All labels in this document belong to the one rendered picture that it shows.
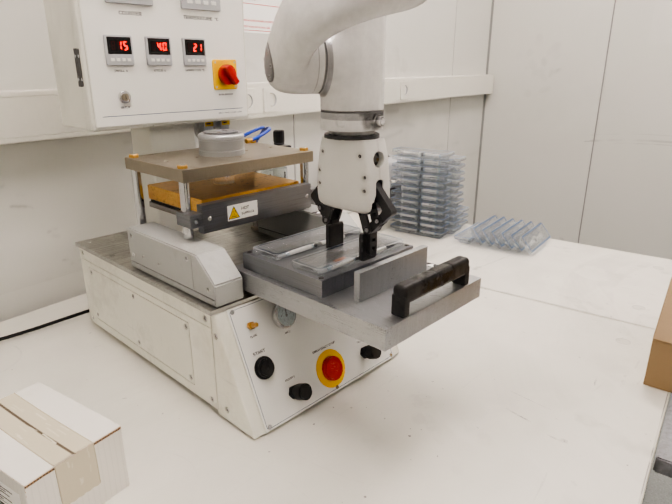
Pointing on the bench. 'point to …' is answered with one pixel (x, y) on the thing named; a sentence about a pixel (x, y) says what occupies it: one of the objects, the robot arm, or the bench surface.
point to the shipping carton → (57, 450)
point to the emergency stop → (332, 368)
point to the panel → (293, 359)
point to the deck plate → (245, 238)
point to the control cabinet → (149, 71)
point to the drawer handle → (429, 281)
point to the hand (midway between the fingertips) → (350, 242)
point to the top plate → (218, 157)
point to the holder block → (327, 284)
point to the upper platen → (212, 189)
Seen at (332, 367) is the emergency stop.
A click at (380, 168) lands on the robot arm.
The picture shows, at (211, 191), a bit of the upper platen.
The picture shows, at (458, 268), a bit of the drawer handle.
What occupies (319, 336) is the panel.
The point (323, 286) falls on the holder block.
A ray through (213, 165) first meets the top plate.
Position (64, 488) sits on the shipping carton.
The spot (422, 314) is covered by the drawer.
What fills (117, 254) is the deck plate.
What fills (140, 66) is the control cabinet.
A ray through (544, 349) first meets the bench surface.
